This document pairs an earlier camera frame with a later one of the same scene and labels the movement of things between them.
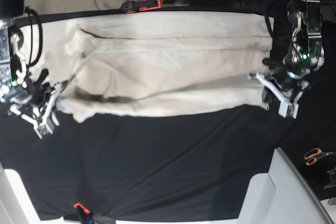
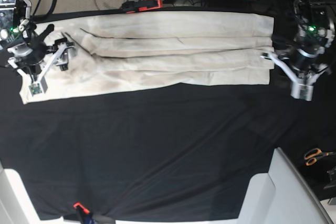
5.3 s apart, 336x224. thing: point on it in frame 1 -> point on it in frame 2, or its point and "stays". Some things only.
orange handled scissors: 312,155 stays
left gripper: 35,109 -> 33,59
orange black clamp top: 144,4 stays
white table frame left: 17,204 stays
